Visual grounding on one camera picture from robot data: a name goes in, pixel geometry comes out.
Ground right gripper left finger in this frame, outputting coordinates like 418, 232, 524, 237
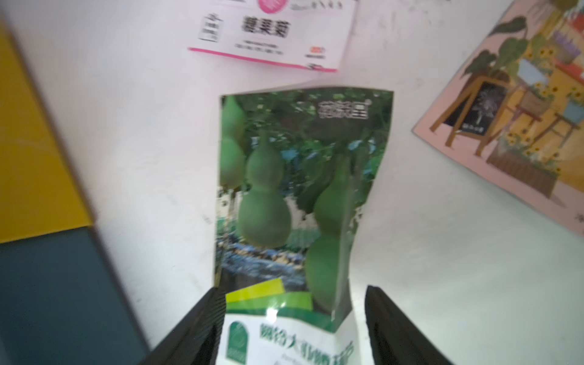
141, 287, 227, 365

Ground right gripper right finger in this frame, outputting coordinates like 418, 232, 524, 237
364, 285, 453, 365

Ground orange seed bag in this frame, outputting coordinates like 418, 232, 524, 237
413, 1, 583, 234

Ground teal drawer cabinet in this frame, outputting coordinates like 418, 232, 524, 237
1, 26, 148, 364

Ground chrysanthemum seed bag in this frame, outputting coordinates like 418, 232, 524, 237
189, 0, 357, 72

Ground green gourd seed bag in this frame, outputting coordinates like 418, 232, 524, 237
214, 87, 394, 364

